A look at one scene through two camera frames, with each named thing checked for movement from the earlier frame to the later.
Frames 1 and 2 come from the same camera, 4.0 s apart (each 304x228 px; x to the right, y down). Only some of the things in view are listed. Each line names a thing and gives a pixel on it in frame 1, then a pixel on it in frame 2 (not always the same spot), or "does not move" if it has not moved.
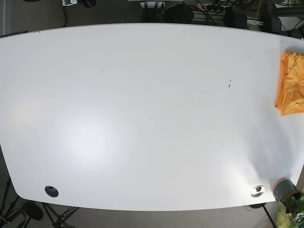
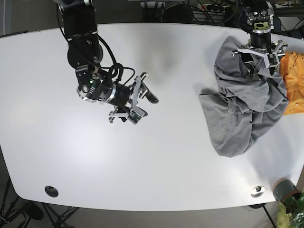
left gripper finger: x=89 y=3 to x=144 y=91
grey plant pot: x=284 y=187 does not move
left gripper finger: x=69 y=3 to x=134 y=116
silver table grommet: x=257 y=191 does not move
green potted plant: x=290 y=213 does not move
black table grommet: x=51 y=191 does not move
